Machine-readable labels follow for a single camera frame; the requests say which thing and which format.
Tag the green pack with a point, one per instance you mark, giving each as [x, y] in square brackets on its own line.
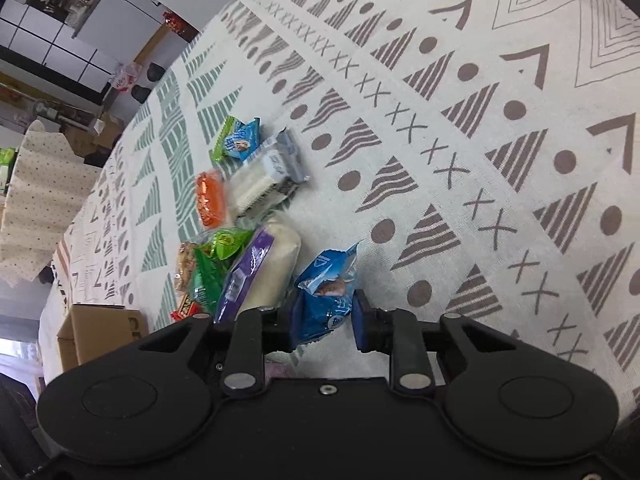
[7, 162]

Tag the cookie packet with green label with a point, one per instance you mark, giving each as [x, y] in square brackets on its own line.
[202, 280]

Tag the cardboard box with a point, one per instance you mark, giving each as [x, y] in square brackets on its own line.
[95, 330]

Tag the patterned blanket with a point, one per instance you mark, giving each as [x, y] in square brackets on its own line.
[450, 110]

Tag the white cabinet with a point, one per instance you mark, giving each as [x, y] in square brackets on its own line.
[50, 45]

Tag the green and blue snack packet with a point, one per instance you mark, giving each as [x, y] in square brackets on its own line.
[235, 140]

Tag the orange snack packet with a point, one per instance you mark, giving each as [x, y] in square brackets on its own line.
[210, 202]

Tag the red and yellow snack packet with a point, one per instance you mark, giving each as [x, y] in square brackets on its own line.
[182, 311]

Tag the brown cardboard carton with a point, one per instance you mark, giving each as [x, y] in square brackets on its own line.
[95, 135]

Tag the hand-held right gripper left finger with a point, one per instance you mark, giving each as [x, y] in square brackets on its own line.
[295, 324]

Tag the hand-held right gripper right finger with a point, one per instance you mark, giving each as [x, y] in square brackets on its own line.
[361, 324]

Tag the black slipper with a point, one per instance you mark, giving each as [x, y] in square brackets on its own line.
[152, 71]
[140, 92]

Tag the light green snack packet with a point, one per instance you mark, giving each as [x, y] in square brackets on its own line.
[227, 242]

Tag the grey and white wafer packet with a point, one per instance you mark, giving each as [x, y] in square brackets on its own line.
[260, 180]

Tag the table with dotted tablecloth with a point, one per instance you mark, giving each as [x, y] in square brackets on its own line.
[40, 200]

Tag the purple and white snack packet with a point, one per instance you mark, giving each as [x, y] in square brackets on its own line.
[270, 265]

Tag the white plastic bag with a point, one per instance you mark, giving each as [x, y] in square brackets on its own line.
[124, 77]

